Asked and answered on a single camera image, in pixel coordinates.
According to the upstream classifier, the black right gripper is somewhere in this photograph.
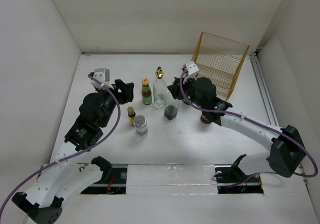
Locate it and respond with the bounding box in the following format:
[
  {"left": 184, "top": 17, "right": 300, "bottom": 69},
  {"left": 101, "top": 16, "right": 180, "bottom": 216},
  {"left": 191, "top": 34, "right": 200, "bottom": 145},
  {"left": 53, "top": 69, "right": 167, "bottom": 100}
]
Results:
[{"left": 167, "top": 73, "right": 206, "bottom": 110}]

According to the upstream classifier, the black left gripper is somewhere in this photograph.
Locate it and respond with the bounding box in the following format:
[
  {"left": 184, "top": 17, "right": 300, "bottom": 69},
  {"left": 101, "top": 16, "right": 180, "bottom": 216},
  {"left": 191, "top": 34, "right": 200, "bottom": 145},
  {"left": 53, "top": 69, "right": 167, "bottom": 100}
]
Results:
[{"left": 95, "top": 79, "right": 133, "bottom": 128}]

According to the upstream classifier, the dark liquid oil bottle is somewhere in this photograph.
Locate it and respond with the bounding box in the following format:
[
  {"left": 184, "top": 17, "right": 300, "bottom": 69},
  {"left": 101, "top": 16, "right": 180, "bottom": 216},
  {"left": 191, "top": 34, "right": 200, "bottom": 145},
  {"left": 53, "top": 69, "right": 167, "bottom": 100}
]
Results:
[{"left": 164, "top": 92, "right": 180, "bottom": 120}]

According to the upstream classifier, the clear glass oil bottle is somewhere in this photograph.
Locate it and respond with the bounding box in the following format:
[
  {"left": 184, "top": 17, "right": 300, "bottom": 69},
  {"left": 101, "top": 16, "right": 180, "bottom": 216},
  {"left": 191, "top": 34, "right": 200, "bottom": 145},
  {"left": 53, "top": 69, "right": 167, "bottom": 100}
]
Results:
[{"left": 152, "top": 67, "right": 167, "bottom": 108}]

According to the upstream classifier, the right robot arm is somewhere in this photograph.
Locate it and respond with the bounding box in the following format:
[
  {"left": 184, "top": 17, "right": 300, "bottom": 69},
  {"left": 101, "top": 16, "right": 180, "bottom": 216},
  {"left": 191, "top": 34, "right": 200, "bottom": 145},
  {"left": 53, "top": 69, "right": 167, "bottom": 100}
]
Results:
[{"left": 167, "top": 78, "right": 306, "bottom": 186}]

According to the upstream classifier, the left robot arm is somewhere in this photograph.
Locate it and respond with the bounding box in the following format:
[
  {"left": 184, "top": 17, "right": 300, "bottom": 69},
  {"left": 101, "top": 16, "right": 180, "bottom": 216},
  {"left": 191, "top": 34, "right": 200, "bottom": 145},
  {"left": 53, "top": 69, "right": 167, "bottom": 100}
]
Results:
[{"left": 12, "top": 78, "right": 134, "bottom": 224}]

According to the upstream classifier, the yellow cap sauce bottle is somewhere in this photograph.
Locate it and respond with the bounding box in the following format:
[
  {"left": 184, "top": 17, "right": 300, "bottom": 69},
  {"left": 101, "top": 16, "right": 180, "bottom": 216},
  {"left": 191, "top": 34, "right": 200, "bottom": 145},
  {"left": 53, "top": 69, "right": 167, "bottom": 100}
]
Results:
[{"left": 141, "top": 78, "right": 152, "bottom": 105}]

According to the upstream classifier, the small brown bottle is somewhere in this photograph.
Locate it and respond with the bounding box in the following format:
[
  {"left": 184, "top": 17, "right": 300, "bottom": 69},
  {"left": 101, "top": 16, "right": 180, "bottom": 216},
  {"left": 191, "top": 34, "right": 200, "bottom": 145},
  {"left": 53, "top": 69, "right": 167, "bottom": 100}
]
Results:
[{"left": 127, "top": 106, "right": 136, "bottom": 126}]

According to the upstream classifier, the silver lid spice jar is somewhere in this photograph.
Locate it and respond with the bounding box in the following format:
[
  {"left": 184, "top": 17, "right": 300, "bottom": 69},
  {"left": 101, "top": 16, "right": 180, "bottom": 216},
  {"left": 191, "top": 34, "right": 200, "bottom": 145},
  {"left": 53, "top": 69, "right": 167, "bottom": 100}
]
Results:
[{"left": 133, "top": 115, "right": 148, "bottom": 138}]

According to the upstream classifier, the red lid sauce jar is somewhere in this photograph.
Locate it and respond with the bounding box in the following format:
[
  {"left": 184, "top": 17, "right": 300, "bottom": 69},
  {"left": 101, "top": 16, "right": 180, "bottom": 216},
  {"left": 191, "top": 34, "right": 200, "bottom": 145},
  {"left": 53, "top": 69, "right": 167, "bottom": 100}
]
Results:
[{"left": 200, "top": 113, "right": 212, "bottom": 124}]

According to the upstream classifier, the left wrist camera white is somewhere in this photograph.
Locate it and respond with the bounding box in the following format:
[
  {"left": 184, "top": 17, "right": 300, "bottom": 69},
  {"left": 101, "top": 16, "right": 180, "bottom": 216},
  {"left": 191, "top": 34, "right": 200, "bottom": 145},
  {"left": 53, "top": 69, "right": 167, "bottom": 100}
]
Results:
[{"left": 90, "top": 68, "right": 113, "bottom": 90}]

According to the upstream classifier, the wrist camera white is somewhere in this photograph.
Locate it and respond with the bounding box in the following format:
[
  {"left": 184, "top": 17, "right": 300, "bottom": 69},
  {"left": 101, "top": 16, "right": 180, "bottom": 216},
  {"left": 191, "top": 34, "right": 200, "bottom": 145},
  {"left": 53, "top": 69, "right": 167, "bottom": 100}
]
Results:
[
  {"left": 182, "top": 61, "right": 199, "bottom": 83},
  {"left": 90, "top": 68, "right": 113, "bottom": 90}
]

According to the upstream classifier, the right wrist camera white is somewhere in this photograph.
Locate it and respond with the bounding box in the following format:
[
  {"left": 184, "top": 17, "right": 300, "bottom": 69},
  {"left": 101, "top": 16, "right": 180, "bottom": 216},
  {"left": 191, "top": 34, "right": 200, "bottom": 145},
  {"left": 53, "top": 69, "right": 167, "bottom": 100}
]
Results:
[{"left": 182, "top": 61, "right": 199, "bottom": 83}]

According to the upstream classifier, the gold wire basket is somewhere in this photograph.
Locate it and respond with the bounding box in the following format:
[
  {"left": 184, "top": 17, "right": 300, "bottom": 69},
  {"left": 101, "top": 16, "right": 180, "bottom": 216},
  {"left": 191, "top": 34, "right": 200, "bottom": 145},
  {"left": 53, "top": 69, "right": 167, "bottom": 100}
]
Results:
[{"left": 191, "top": 32, "right": 250, "bottom": 101}]

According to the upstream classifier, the aluminium side rail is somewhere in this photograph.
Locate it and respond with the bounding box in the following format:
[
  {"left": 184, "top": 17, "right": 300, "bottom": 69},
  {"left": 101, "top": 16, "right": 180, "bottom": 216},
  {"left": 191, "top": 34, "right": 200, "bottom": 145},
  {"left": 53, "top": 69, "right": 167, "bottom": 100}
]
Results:
[{"left": 249, "top": 52, "right": 279, "bottom": 126}]

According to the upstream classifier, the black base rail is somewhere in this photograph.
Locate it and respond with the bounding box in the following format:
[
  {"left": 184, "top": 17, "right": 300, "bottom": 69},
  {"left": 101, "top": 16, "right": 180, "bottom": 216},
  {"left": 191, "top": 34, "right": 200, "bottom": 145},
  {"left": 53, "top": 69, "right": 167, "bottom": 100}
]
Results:
[{"left": 82, "top": 164, "right": 264, "bottom": 196}]

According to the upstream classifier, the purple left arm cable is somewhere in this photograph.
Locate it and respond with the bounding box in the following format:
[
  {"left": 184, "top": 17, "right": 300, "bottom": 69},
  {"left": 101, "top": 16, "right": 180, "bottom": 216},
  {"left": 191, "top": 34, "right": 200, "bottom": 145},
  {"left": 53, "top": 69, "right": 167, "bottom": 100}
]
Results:
[{"left": 0, "top": 74, "right": 121, "bottom": 217}]

